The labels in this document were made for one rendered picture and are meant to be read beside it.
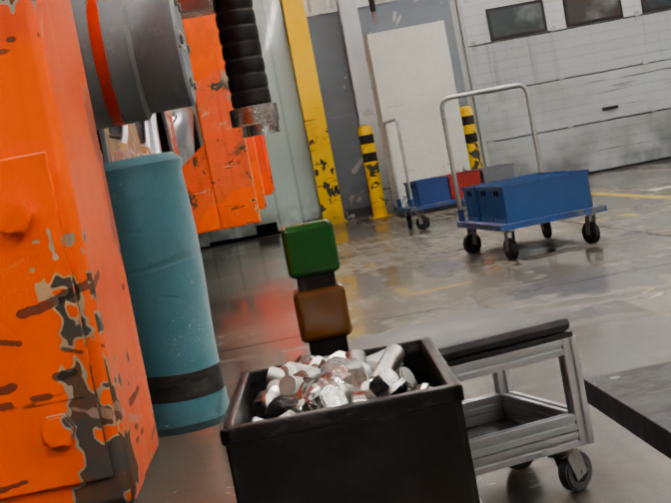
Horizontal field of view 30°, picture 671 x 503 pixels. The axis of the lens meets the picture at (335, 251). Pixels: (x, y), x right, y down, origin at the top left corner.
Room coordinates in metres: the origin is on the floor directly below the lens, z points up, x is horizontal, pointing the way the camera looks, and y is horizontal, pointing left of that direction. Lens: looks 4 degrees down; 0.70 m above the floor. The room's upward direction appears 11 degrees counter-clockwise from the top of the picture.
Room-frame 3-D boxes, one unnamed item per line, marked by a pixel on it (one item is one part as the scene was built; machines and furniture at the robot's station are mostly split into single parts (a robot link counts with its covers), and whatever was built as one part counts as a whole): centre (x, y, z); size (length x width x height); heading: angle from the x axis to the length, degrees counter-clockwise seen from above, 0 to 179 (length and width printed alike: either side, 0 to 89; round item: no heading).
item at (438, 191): (10.78, -1.13, 0.48); 1.00 x 0.61 x 0.96; 98
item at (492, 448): (2.42, -0.17, 0.17); 0.43 x 0.36 x 0.34; 107
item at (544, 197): (7.17, -1.12, 0.48); 1.00 x 0.61 x 0.96; 7
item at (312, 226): (0.96, 0.02, 0.64); 0.04 x 0.04 x 0.04; 2
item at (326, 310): (0.96, 0.02, 0.59); 0.04 x 0.04 x 0.04; 2
